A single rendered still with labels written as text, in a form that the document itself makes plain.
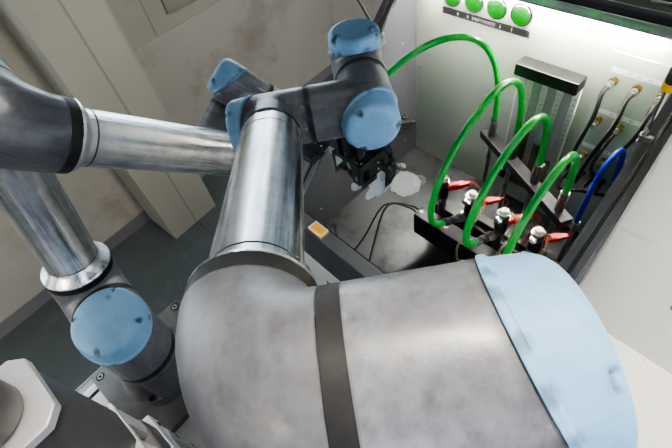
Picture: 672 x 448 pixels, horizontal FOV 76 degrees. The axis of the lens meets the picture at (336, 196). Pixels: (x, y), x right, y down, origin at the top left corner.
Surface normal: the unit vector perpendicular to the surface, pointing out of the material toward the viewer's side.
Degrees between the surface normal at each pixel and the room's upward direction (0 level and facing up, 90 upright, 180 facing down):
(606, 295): 76
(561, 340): 14
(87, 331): 7
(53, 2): 90
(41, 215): 89
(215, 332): 21
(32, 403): 0
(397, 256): 0
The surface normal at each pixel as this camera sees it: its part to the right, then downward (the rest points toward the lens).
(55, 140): 0.67, 0.29
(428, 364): -0.11, -0.44
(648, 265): -0.72, 0.41
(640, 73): -0.72, 0.58
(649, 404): -0.14, -0.65
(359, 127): 0.11, 0.74
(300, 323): -0.17, -0.85
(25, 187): 0.69, 0.47
